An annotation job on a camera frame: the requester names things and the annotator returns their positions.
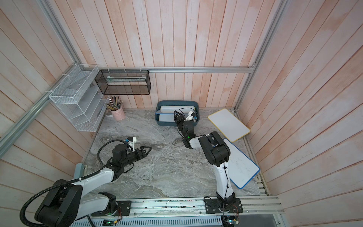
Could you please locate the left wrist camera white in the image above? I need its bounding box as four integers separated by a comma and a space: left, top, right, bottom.
126, 137, 137, 151

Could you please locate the blue whiteboard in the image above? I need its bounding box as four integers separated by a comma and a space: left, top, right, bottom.
223, 139, 260, 189
155, 109, 196, 123

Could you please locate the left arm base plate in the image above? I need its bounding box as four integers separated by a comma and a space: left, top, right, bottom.
91, 200, 131, 217

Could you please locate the pink pencil cup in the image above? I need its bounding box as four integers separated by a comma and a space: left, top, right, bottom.
107, 96, 126, 121

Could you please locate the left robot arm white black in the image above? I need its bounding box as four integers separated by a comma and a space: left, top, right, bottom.
35, 142, 152, 227

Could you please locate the black mesh wall basket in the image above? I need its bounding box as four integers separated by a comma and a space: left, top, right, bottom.
95, 70, 151, 95

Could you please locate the white wire mesh shelf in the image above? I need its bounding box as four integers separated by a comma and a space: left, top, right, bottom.
49, 64, 106, 132

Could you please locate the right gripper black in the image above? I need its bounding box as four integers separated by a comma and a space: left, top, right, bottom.
175, 111, 188, 141

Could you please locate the teal plastic storage box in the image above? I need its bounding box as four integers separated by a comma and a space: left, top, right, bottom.
155, 100, 200, 126

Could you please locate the light blue eraser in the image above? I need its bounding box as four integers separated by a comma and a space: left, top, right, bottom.
73, 163, 85, 179

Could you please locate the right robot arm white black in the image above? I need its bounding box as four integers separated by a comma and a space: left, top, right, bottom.
174, 110, 236, 211

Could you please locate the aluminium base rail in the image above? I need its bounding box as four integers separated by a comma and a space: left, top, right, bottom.
90, 196, 285, 219

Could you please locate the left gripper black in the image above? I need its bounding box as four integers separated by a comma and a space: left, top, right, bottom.
121, 146, 152, 167

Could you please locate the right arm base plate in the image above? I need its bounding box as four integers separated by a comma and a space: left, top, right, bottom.
203, 196, 244, 214

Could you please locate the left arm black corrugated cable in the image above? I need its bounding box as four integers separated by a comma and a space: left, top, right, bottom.
19, 138, 128, 227

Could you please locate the yellow whiteboard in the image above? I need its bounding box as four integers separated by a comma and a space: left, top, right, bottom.
208, 108, 251, 142
160, 105, 196, 111

